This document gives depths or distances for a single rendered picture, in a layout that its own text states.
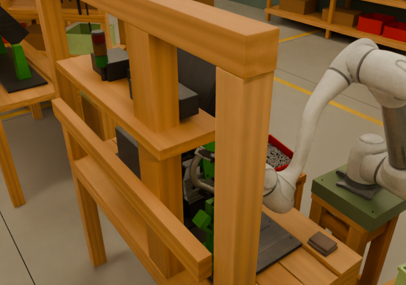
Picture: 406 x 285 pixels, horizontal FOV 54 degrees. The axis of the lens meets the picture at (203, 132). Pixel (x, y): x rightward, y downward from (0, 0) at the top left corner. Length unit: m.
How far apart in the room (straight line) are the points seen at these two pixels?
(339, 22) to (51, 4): 5.94
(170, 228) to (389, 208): 1.12
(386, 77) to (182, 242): 0.84
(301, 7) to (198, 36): 7.04
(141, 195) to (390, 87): 0.91
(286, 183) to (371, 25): 5.71
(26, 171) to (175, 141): 2.94
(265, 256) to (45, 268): 1.75
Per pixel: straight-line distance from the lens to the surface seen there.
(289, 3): 8.09
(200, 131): 1.24
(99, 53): 1.58
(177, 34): 0.98
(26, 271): 3.09
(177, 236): 1.26
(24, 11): 4.63
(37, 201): 3.63
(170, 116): 1.24
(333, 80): 1.53
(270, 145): 2.43
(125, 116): 1.35
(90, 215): 2.66
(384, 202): 2.08
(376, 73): 1.48
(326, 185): 2.10
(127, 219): 1.93
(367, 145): 1.97
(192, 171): 1.72
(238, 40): 0.80
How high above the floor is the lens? 2.17
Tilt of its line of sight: 31 degrees down
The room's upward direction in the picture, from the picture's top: straight up
